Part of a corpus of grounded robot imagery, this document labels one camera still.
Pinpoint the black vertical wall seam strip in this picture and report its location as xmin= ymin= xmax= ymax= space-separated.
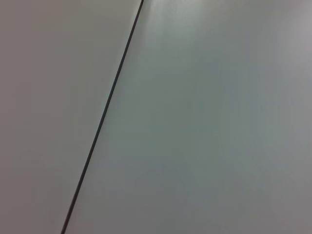
xmin=60 ymin=0 xmax=145 ymax=234

